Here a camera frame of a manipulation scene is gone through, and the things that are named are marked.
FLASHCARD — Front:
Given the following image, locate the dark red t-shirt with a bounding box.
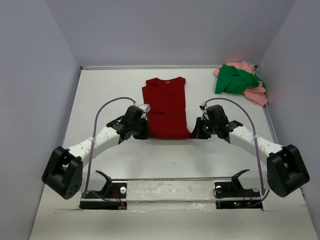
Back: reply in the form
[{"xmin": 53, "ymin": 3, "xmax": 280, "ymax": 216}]
[{"xmin": 142, "ymin": 76, "xmax": 191, "ymax": 140}]

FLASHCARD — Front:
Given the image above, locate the green t-shirt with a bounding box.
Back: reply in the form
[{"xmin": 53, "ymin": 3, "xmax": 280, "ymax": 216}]
[{"xmin": 215, "ymin": 64, "xmax": 267, "ymax": 95}]

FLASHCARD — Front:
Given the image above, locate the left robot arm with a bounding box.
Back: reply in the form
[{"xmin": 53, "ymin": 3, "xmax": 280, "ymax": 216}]
[{"xmin": 41, "ymin": 104, "xmax": 151, "ymax": 200}]

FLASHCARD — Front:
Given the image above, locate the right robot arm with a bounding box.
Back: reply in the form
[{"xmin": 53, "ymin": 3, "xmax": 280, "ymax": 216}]
[{"xmin": 190, "ymin": 103, "xmax": 310, "ymax": 198}]

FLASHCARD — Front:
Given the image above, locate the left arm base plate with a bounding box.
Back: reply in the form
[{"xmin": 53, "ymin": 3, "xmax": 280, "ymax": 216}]
[{"xmin": 79, "ymin": 181, "xmax": 128, "ymax": 211}]

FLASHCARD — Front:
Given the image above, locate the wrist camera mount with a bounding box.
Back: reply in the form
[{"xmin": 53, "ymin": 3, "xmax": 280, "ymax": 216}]
[
  {"xmin": 199, "ymin": 102, "xmax": 207, "ymax": 111},
  {"xmin": 138, "ymin": 104, "xmax": 151, "ymax": 113}
]

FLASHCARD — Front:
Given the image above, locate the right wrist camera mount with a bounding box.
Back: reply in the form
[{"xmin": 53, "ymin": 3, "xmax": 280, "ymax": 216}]
[{"xmin": 199, "ymin": 102, "xmax": 207, "ymax": 111}]

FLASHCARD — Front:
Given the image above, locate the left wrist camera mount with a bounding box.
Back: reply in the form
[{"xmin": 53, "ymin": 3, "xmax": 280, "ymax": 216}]
[{"xmin": 138, "ymin": 104, "xmax": 151, "ymax": 113}]

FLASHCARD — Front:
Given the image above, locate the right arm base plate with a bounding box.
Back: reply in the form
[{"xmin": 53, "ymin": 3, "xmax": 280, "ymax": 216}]
[{"xmin": 212, "ymin": 181, "xmax": 263, "ymax": 210}]

